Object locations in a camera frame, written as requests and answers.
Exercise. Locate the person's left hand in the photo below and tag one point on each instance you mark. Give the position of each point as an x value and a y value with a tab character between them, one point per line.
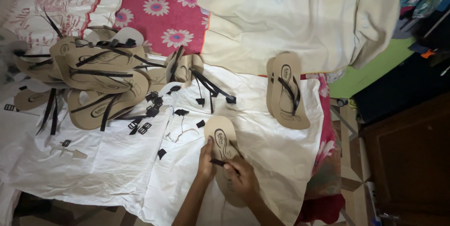
205	166

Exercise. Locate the person's right hand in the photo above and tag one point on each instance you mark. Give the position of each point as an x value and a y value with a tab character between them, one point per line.
245	182

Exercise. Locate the person's right fingers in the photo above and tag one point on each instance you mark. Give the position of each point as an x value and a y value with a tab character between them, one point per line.
232	166

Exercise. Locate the person's left fingers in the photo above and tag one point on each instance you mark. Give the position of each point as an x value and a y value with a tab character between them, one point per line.
209	148

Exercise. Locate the large white woven sack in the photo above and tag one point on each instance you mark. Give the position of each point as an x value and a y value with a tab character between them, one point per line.
274	148

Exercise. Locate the black plastic buckle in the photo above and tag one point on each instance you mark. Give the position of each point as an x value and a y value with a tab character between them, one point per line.
133	124
144	128
9	107
66	143

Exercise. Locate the pink floral bedsheet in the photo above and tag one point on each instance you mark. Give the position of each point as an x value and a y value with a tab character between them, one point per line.
165	18

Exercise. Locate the small tan cutout piece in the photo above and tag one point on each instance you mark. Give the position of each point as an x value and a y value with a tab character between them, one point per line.
72	153

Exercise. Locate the cream blanket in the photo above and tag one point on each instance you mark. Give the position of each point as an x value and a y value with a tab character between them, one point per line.
295	18

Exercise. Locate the green mat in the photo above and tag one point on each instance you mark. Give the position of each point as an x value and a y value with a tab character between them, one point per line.
372	71

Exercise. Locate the dark wooden cabinet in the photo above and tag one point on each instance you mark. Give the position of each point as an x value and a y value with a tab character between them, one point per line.
411	162

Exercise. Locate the dark blue bag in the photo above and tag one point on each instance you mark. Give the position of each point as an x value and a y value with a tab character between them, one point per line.
400	89

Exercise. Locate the white sack with red print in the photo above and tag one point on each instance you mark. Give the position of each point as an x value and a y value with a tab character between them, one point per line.
59	4

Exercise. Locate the heap of clothes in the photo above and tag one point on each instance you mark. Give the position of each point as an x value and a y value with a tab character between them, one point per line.
427	4

